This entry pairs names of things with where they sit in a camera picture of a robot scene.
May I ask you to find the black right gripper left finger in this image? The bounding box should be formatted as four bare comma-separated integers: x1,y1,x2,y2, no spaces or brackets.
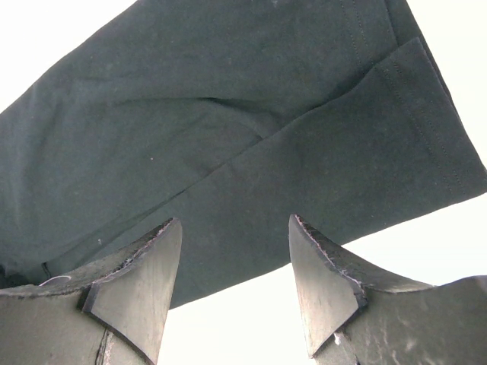
1,218,183,364

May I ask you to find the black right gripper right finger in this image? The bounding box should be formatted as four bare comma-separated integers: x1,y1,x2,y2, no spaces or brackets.
288,214,486,364

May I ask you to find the black t-shirt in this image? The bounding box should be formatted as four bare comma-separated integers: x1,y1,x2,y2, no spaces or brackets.
1,1,486,306

